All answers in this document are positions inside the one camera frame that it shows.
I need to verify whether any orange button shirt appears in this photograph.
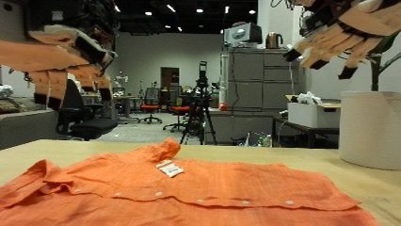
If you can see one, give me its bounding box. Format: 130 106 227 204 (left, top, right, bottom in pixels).
0 137 379 226

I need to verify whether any grey box device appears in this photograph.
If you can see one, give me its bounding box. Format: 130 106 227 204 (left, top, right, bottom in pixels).
222 22 263 49

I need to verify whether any brown patterned cushion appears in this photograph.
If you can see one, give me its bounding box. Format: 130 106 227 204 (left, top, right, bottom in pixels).
0 97 30 115

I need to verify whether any grey sofa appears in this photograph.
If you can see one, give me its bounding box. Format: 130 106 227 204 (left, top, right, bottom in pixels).
0 97 60 151

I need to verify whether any orange seat office chair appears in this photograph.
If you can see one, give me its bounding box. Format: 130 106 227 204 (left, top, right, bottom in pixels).
161 86 191 133
137 88 162 124

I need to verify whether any light office desk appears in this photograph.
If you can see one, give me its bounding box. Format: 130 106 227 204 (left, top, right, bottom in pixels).
112 94 141 121

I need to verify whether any copper kettle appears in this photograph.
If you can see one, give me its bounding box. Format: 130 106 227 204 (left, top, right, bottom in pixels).
263 31 285 50

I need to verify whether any black office chair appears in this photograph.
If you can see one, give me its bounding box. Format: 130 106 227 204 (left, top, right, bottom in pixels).
54 78 118 141

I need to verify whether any grey metal cabinet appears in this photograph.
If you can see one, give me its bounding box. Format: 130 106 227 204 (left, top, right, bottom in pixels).
226 46 307 111

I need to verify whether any black camera tripod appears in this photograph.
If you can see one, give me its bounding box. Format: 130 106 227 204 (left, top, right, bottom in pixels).
179 60 218 146

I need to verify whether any white cardboard box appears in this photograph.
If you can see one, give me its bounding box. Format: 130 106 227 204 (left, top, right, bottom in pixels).
285 94 342 129

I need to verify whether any grey low counter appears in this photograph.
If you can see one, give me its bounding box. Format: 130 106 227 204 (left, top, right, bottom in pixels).
203 107 277 146

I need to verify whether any white plastic bag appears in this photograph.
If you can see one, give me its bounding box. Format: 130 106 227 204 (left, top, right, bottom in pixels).
295 91 323 105

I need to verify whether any crinkled silver bag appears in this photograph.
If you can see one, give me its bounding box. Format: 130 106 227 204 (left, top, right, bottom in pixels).
0 84 13 99

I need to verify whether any brown door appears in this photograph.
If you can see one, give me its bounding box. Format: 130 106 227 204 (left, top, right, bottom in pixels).
159 66 179 90

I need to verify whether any green leafy plant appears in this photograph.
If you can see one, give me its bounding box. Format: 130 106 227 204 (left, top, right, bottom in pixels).
367 29 401 92

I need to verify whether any dark side table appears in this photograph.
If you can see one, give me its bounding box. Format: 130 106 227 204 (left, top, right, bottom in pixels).
273 116 341 149

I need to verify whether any white plant pot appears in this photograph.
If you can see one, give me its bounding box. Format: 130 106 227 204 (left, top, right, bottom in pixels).
338 90 401 171

